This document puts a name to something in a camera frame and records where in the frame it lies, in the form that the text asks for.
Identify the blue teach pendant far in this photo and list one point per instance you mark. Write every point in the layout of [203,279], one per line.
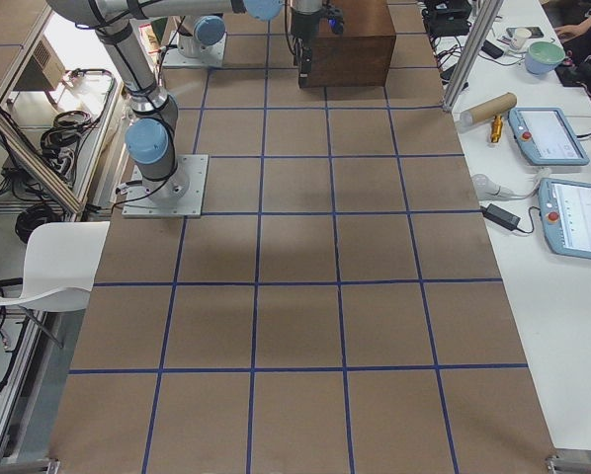
[545,138]

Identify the black smartphone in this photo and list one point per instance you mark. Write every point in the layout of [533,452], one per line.
[492,50]

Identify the blue teach pendant near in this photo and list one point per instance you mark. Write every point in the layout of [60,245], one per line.
[566,216]

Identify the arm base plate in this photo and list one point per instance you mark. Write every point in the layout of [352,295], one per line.
[182,195]
[211,57]

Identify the black power adapter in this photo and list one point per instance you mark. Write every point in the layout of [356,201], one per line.
[501,216]

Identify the cardboard tube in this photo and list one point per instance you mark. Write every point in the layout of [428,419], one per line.
[488,109]

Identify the brass yellow tool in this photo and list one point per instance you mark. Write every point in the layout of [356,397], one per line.
[496,129]

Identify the dark wooden drawer cabinet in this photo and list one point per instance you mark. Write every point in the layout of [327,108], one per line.
[361,56]

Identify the white light bulb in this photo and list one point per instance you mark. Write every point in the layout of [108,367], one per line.
[486,189]

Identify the white plastic chair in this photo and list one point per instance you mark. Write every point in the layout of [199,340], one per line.
[60,265]

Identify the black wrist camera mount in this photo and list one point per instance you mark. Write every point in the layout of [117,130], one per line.
[335,18]

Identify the white paper cup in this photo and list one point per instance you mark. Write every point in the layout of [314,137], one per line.
[519,38]

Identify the blue teach pendant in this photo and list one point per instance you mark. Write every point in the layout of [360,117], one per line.
[545,138]
[566,216]

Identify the green bowl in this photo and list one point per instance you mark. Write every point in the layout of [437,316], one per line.
[543,57]

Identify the aluminium frame post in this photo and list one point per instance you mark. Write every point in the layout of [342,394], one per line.
[483,23]

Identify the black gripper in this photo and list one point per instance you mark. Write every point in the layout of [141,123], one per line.
[302,27]

